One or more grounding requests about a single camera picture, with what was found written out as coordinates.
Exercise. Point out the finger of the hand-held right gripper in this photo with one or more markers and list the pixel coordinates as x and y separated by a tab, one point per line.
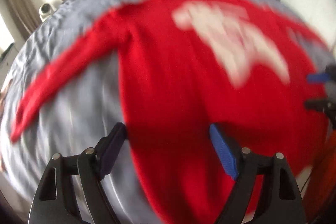
319	78
317	105

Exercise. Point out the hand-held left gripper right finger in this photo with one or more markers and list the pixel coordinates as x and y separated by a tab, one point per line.
223	150

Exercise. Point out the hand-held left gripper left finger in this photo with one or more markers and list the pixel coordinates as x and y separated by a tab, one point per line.
113	149

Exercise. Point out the red sweater with white print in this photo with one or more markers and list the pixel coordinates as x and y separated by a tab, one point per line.
170	77

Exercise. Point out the grey bed blanket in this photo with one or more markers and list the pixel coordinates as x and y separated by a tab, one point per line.
78	113

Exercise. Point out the beige curtain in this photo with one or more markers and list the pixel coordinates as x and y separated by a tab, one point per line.
21	6

